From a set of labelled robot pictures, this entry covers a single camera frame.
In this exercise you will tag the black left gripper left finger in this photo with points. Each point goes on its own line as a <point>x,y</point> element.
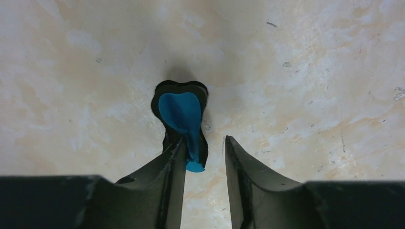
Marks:
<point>149,198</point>

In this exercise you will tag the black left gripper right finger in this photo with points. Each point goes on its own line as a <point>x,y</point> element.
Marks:
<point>261,198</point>

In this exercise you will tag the blue felt eraser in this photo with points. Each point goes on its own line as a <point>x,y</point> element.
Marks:
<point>180,108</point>

